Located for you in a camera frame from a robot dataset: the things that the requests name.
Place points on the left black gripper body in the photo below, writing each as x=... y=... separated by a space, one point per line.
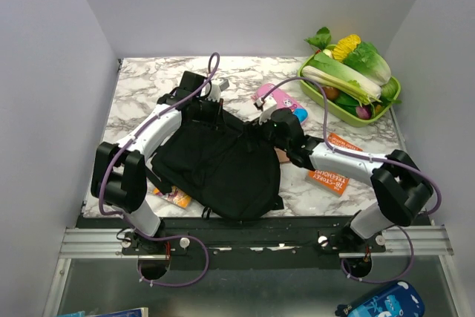
x=207 y=112

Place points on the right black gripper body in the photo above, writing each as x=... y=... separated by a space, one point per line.
x=265 y=134

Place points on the brown leather wallet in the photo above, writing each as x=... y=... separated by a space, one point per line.
x=282 y=157

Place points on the black student backpack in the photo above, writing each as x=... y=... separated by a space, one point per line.
x=223 y=167

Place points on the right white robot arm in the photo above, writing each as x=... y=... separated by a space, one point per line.
x=401 y=190

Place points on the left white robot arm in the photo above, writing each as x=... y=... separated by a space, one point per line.
x=119 y=179

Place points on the pink pencil case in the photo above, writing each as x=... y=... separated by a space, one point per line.
x=283 y=100

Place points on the green vegetable tray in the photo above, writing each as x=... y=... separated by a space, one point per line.
x=345 y=107

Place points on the orange 78-storey treehouse book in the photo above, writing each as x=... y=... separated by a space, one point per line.
x=328 y=180

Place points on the Roald Dahl book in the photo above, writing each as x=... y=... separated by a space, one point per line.
x=176 y=197

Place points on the napa cabbage toy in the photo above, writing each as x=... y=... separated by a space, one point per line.
x=328 y=71

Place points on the green leaf sprig toy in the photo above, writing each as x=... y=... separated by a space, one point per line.
x=321 y=39

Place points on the yellow corn toy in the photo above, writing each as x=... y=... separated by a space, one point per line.
x=345 y=46

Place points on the green lettuce toy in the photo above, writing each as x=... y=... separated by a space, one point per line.
x=366 y=60

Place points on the blue pencil case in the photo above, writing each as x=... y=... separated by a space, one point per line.
x=396 y=299

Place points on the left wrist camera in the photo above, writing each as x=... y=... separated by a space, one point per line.
x=214 y=89

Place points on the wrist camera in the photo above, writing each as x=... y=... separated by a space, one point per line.
x=266 y=107
x=214 y=89

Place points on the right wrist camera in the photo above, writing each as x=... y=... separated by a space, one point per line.
x=266 y=107

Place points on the black mounting base rail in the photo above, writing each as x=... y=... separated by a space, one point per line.
x=218 y=232

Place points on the aluminium extrusion rail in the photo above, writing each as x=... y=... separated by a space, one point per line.
x=107 y=244

